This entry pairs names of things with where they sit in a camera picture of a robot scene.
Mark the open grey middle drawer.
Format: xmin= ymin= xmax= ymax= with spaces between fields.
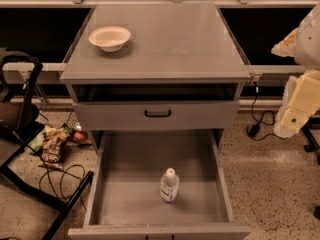
xmin=68 ymin=130 xmax=251 ymax=240

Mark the black drawer handle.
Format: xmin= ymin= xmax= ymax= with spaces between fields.
xmin=144 ymin=109 xmax=172 ymax=118

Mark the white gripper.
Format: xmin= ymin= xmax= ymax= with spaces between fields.
xmin=273 ymin=70 xmax=320 ymax=138

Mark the black stand leg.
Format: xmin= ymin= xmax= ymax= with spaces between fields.
xmin=302 ymin=118 xmax=320 ymax=165

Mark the red apple on floor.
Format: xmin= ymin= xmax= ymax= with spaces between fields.
xmin=73 ymin=131 xmax=87 ymax=142

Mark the black floor cable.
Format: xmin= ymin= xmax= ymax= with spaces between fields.
xmin=38 ymin=163 xmax=88 ymax=212

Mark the chip snack bag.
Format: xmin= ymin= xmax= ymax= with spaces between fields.
xmin=38 ymin=126 xmax=68 ymax=171

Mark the closed grey top drawer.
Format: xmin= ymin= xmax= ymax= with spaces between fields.
xmin=74 ymin=101 xmax=239 ymax=131

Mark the black chair frame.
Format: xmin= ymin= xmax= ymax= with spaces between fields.
xmin=0 ymin=47 xmax=94 ymax=240

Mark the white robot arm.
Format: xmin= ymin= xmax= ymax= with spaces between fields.
xmin=271 ymin=3 xmax=320 ymax=138

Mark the clear plastic water bottle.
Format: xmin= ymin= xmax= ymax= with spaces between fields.
xmin=160 ymin=168 xmax=179 ymax=203

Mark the black power adapter with cable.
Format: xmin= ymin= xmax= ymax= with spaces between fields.
xmin=246 ymin=83 xmax=277 ymax=141

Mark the grey drawer cabinet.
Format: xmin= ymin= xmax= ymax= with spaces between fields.
xmin=59 ymin=1 xmax=252 ymax=240

